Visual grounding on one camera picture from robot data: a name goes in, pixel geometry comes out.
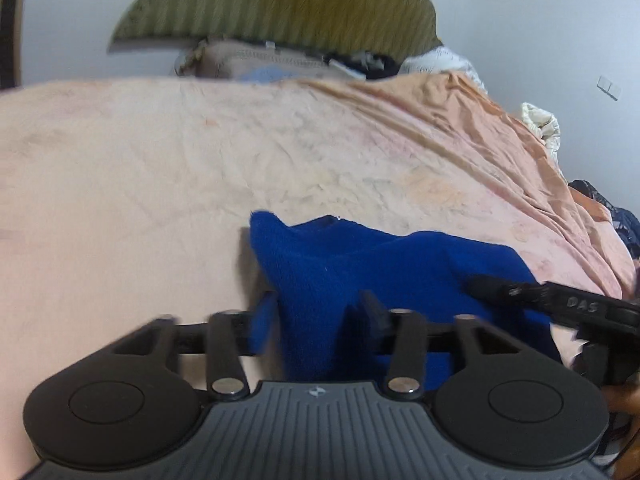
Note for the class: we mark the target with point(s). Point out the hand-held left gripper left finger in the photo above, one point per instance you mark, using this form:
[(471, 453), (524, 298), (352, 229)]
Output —
[(265, 322)]

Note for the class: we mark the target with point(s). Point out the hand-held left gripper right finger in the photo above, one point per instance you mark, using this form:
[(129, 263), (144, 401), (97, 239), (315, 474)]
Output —
[(372, 310)]

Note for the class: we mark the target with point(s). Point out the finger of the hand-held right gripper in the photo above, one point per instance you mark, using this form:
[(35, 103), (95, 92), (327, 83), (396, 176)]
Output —
[(500, 290)]

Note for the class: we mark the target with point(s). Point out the blue knit garment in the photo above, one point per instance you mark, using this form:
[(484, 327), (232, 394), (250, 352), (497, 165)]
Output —
[(390, 270)]

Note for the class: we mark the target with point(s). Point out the person's right hand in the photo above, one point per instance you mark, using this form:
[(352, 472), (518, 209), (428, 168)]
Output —
[(627, 410)]

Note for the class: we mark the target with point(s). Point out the dark patterned cloth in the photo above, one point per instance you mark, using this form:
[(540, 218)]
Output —
[(617, 215)]

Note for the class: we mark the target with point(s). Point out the white crumpled cloth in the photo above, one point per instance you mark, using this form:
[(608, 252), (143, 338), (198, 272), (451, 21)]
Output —
[(542, 125)]

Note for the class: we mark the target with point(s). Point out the pink bed sheet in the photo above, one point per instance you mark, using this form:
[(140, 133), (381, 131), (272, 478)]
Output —
[(150, 170)]

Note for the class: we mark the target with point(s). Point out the white lace cloth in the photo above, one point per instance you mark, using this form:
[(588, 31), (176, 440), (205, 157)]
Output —
[(440, 62)]

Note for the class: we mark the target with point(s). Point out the light blue cloth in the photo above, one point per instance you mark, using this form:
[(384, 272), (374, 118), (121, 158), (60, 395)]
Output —
[(267, 74)]

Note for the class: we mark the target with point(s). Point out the pinkish beige pillow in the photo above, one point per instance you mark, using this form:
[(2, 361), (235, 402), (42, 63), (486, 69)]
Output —
[(250, 62)]

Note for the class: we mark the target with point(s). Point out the olive green striped cloth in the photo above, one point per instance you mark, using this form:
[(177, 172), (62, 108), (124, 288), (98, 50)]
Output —
[(280, 5)]

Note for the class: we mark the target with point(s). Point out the wooden board with striped end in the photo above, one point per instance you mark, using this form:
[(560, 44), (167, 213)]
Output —
[(12, 25)]

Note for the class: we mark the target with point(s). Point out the white wall socket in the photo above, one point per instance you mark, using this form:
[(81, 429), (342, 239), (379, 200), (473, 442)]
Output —
[(610, 86)]

